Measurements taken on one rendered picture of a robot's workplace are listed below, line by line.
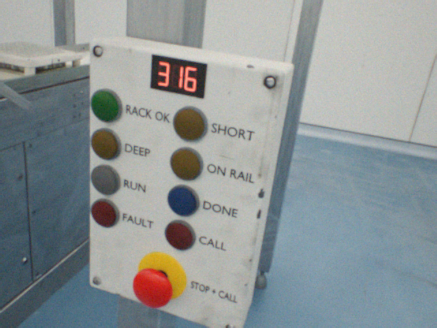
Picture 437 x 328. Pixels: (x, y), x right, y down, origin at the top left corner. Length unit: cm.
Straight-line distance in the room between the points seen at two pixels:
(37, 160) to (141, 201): 108
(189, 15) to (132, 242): 22
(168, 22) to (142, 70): 7
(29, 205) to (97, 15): 318
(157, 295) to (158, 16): 26
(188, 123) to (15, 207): 115
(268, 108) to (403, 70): 359
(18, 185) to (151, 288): 106
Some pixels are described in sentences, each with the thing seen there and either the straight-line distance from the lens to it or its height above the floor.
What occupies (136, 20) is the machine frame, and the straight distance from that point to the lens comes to 43.
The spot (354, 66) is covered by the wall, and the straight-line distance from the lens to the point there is 387.
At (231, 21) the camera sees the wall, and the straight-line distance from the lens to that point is 396.
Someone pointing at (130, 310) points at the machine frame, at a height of 77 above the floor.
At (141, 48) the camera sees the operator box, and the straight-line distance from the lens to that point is 36.
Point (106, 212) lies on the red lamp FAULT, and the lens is 42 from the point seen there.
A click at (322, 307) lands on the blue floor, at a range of 189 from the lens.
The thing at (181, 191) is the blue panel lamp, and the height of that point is 99.
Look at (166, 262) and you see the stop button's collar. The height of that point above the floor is 91.
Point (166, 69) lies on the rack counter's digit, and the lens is 35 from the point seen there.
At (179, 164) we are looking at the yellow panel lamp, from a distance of 36.
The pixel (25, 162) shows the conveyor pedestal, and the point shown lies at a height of 59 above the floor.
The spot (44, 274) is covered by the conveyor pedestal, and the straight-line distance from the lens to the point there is 170.
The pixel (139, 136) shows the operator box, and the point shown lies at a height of 103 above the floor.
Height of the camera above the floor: 116
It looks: 22 degrees down
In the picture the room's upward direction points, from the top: 7 degrees clockwise
